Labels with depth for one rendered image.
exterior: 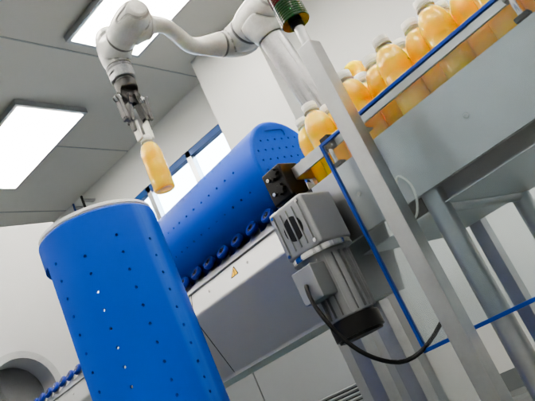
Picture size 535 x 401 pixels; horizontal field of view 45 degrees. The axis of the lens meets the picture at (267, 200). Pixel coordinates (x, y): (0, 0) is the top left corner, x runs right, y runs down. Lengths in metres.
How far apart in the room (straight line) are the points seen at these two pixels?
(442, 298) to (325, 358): 2.49
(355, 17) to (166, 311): 3.92
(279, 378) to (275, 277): 2.12
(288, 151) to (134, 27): 0.67
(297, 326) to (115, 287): 0.61
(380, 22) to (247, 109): 1.20
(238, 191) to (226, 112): 3.50
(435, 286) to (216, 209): 0.89
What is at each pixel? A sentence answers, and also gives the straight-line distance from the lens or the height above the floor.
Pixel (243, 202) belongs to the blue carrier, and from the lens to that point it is 1.85.
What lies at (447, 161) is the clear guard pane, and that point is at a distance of 1.29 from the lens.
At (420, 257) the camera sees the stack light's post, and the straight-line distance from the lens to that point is 1.21.
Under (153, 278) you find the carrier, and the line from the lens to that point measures 1.45.
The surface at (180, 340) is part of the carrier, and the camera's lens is 1.42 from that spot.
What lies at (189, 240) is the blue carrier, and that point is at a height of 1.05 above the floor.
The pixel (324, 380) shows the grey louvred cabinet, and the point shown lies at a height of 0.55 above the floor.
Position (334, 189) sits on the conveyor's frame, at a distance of 1.50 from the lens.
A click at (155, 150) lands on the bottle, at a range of 2.15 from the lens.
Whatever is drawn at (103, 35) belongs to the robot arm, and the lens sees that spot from 2.36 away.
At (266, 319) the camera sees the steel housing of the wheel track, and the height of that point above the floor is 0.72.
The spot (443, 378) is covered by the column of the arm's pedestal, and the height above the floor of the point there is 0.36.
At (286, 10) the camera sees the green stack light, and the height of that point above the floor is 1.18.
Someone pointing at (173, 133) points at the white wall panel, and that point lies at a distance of 6.17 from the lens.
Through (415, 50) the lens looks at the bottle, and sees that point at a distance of 1.47.
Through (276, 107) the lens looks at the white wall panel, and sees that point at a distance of 5.00.
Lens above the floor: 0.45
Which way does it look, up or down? 18 degrees up
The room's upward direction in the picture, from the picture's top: 25 degrees counter-clockwise
